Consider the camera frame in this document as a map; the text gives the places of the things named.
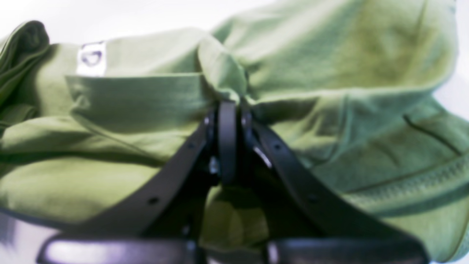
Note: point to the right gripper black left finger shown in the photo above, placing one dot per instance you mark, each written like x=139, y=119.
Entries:
x=160, y=222

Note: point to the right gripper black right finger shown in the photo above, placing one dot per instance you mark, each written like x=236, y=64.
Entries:
x=307, y=222

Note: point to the green T-shirt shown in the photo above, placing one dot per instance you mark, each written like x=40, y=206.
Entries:
x=348, y=84

